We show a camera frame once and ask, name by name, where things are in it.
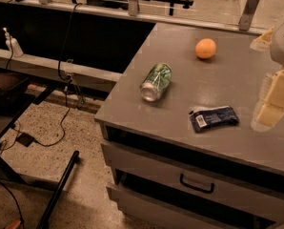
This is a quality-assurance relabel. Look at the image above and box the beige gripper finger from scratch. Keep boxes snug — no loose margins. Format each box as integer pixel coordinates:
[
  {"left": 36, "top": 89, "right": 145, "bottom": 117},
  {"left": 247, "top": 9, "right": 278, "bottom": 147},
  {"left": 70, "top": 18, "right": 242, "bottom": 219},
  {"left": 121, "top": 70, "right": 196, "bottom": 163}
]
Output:
[
  {"left": 251, "top": 67, "right": 284, "bottom": 132},
  {"left": 250, "top": 27, "right": 274, "bottom": 52}
]

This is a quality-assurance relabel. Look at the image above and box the green soda can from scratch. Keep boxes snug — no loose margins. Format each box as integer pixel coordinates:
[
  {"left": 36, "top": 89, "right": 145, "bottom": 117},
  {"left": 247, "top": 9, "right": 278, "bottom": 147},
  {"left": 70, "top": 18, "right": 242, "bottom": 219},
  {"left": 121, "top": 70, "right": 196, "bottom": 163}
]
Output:
[{"left": 140, "top": 62, "right": 172, "bottom": 102}]

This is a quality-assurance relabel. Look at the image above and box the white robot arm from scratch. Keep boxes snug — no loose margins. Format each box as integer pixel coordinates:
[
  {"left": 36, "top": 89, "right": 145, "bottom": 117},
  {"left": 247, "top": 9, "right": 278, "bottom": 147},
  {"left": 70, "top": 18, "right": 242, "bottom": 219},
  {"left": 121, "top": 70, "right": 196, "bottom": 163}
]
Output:
[{"left": 250, "top": 13, "right": 284, "bottom": 132}]

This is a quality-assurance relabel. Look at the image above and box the orange fruit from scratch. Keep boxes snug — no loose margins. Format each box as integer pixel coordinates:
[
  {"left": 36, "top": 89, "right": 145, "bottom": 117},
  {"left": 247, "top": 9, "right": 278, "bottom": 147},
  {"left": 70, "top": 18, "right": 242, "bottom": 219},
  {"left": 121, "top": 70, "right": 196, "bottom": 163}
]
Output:
[{"left": 195, "top": 38, "right": 216, "bottom": 59}]

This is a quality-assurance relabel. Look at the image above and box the dark blue snack packet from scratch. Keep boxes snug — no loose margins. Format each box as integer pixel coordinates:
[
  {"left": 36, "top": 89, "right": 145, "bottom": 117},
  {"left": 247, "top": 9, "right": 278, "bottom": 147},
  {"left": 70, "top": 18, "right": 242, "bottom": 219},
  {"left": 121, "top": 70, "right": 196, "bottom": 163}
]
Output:
[{"left": 189, "top": 106, "right": 239, "bottom": 133}]

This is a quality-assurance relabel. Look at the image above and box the grey upper drawer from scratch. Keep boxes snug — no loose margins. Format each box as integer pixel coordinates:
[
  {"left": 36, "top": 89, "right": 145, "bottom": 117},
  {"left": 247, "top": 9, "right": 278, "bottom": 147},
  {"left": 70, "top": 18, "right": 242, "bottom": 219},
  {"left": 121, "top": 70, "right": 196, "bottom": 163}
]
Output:
[{"left": 101, "top": 141, "right": 284, "bottom": 224}]

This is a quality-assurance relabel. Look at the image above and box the grey drawer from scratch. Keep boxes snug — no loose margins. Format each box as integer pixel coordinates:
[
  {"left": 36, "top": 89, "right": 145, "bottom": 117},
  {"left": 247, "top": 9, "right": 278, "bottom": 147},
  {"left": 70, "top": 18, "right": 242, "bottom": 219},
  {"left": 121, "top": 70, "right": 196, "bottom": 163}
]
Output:
[
  {"left": 106, "top": 182, "right": 238, "bottom": 229},
  {"left": 101, "top": 141, "right": 284, "bottom": 224}
]

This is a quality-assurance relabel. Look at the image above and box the grey lower drawer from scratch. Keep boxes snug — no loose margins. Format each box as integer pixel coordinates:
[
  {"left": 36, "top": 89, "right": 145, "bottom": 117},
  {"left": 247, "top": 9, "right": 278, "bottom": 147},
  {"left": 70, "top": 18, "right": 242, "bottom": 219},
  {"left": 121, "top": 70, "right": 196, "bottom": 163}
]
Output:
[{"left": 106, "top": 182, "right": 238, "bottom": 229}]

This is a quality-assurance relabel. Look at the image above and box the black metal floor bar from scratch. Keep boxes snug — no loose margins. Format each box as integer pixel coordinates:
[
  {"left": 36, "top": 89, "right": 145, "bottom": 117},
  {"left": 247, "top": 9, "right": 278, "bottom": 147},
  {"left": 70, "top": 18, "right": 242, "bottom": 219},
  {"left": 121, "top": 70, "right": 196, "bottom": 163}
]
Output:
[{"left": 36, "top": 151, "right": 79, "bottom": 229}]

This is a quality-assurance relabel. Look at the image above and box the white spray bottle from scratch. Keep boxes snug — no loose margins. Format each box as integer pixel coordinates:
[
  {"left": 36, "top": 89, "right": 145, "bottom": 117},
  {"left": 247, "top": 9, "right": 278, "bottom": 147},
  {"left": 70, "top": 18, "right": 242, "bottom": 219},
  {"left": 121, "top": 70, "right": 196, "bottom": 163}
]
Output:
[{"left": 3, "top": 28, "right": 24, "bottom": 57}]

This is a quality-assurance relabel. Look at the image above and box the black power adapter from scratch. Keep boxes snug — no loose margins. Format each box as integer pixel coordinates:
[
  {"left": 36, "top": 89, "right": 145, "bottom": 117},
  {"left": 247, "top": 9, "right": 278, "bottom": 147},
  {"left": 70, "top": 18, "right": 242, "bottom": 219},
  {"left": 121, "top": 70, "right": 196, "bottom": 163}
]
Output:
[{"left": 16, "top": 133, "right": 34, "bottom": 147}]

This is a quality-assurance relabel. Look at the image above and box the dark side desk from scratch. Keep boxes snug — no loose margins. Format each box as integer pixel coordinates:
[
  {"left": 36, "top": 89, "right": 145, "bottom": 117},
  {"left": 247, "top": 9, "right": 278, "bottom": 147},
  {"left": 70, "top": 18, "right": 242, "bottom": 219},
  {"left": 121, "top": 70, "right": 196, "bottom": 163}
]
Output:
[{"left": 0, "top": 73, "right": 57, "bottom": 191}]

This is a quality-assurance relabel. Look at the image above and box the metal railing post right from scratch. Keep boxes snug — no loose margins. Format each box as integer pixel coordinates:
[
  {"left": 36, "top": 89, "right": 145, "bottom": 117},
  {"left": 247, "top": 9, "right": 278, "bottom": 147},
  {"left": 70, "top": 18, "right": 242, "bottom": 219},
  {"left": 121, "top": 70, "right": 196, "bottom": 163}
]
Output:
[{"left": 238, "top": 0, "right": 260, "bottom": 31}]

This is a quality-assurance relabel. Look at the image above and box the metal railing post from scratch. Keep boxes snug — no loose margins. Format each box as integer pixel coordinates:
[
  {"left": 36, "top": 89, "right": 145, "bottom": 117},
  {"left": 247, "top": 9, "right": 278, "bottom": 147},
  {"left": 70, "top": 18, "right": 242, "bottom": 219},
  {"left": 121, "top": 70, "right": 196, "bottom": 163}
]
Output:
[
  {"left": 129, "top": 0, "right": 139, "bottom": 16},
  {"left": 238, "top": 0, "right": 260, "bottom": 31}
]

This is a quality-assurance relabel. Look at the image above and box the black drawer handle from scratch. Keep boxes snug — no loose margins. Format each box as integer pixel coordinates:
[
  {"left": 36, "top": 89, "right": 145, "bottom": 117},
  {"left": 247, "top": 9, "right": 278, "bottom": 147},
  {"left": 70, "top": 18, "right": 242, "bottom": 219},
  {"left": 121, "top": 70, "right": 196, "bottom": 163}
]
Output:
[{"left": 179, "top": 174, "right": 215, "bottom": 194}]

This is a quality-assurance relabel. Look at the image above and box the grey metal rail ledge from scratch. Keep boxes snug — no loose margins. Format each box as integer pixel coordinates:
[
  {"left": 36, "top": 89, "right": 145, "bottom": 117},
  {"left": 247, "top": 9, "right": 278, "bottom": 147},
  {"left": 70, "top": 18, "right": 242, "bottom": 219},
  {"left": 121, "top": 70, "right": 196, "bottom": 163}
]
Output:
[{"left": 0, "top": 49, "right": 121, "bottom": 93}]

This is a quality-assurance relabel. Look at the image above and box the black hanging cable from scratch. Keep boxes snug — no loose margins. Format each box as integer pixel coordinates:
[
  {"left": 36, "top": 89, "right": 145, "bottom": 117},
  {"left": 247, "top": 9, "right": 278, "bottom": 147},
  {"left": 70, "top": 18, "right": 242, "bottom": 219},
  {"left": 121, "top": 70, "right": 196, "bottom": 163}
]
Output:
[{"left": 33, "top": 2, "right": 83, "bottom": 148}]

